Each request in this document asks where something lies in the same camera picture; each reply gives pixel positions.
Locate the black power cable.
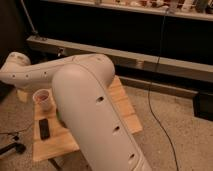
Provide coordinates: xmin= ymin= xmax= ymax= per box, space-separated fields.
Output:
xmin=147 ymin=8 xmax=180 ymax=171

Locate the wooden board table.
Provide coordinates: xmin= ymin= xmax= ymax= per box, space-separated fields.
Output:
xmin=16 ymin=75 xmax=144 ymax=163

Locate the black tool handle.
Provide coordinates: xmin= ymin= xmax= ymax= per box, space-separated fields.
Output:
xmin=0 ymin=142 xmax=26 ymax=155

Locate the red pepper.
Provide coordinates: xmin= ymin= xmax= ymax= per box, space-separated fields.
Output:
xmin=38 ymin=94 xmax=48 ymax=100

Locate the upper wooden shelf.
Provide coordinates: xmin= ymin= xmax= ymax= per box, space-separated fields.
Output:
xmin=43 ymin=0 xmax=213 ymax=22

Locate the black box right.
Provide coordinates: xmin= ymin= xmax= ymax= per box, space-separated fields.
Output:
xmin=193 ymin=93 xmax=213 ymax=121

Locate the black rectangular remote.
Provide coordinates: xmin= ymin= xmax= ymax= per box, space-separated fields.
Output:
xmin=39 ymin=119 xmax=50 ymax=140

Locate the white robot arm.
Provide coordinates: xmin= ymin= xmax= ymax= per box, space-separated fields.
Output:
xmin=0 ymin=52 xmax=152 ymax=171

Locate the white ceramic cup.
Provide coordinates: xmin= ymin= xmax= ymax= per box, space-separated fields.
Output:
xmin=32 ymin=89 xmax=52 ymax=111

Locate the long wooden beam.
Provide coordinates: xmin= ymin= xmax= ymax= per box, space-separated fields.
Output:
xmin=27 ymin=36 xmax=213 ymax=83

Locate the grey metal pole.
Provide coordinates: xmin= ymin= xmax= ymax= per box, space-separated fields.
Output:
xmin=20 ymin=0 xmax=39 ymax=37

